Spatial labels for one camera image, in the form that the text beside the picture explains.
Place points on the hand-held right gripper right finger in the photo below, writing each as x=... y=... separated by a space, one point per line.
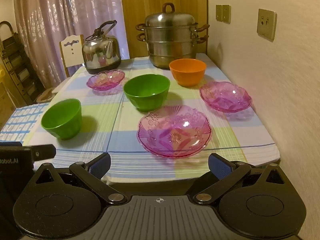
x=220 y=167

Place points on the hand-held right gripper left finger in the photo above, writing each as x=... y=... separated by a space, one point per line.
x=100 y=166

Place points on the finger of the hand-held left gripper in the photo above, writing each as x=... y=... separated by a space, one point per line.
x=10 y=144
x=42 y=152

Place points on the green plastic bowl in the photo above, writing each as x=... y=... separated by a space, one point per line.
x=62 y=127
x=147 y=97

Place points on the pink transparent plastic plate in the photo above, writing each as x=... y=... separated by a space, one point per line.
x=175 y=132
x=105 y=80
x=225 y=97

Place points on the orange plastic bowl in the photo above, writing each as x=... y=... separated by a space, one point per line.
x=187 y=75

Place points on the blue white patterned blanket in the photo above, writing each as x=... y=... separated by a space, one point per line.
x=20 y=122

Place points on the checked pastel tablecloth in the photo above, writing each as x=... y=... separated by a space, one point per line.
x=100 y=130

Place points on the beige waste basket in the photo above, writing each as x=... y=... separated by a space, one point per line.
x=46 y=95

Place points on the black folding rack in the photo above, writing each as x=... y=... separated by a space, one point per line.
x=17 y=62

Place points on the white wooden chair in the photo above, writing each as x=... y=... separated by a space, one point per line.
x=72 y=55

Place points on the stainless steel kettle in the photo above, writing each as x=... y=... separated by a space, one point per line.
x=100 y=52

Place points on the stainless steel steamer pot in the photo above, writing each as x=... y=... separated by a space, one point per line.
x=172 y=42

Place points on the pale purple lace curtain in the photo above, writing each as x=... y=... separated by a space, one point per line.
x=62 y=10

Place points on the wooden door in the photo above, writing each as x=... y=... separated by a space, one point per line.
x=140 y=0

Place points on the beige wall socket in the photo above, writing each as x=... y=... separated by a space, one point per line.
x=226 y=14
x=219 y=12
x=266 y=25

